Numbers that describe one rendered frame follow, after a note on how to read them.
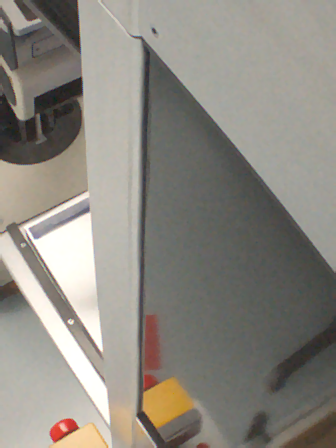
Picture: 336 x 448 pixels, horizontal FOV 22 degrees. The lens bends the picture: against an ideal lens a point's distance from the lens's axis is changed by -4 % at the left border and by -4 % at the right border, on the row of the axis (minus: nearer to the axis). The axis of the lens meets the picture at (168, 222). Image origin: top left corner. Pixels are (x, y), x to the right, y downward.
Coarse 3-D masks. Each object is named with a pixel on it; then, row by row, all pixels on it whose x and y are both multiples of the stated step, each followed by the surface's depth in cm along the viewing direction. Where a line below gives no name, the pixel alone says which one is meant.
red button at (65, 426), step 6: (60, 420) 114; (66, 420) 113; (72, 420) 114; (54, 426) 113; (60, 426) 113; (66, 426) 113; (72, 426) 113; (78, 426) 114; (54, 432) 113; (60, 432) 112; (66, 432) 112; (72, 432) 114; (54, 438) 113; (60, 438) 113
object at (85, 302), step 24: (48, 216) 140; (72, 216) 144; (48, 240) 142; (72, 240) 142; (48, 264) 136; (72, 264) 140; (72, 288) 138; (72, 312) 135; (96, 312) 136; (96, 336) 134
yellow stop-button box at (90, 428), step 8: (88, 424) 111; (80, 432) 111; (88, 432) 111; (96, 432) 111; (64, 440) 110; (72, 440) 110; (80, 440) 110; (88, 440) 110; (96, 440) 110; (104, 440) 110
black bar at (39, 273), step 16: (16, 224) 141; (16, 240) 140; (32, 256) 138; (32, 272) 138; (48, 288) 136; (64, 304) 134; (64, 320) 133; (80, 336) 132; (96, 352) 130; (96, 368) 129
